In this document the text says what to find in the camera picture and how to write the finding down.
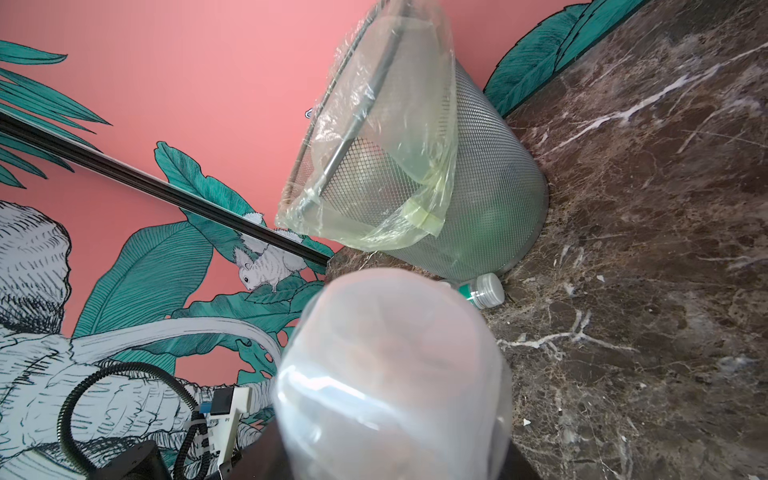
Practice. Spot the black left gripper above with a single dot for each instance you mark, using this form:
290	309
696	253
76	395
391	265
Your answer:
222	417

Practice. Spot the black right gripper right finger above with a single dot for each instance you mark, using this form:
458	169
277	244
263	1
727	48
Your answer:
516	466

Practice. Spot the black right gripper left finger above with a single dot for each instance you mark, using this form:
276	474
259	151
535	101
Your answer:
265	459

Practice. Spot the red cap white bottle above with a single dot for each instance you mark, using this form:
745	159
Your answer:
391	375

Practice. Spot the clear bottle green neck band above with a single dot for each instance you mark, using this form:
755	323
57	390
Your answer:
484	292

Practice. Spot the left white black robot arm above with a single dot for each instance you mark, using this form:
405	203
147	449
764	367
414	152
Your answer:
134	420

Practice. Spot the clear plastic bin liner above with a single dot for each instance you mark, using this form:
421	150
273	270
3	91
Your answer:
375	170

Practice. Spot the grey mesh waste bin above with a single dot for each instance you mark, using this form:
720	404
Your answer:
499	200

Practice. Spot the left black frame post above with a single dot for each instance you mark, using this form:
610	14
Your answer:
88	158

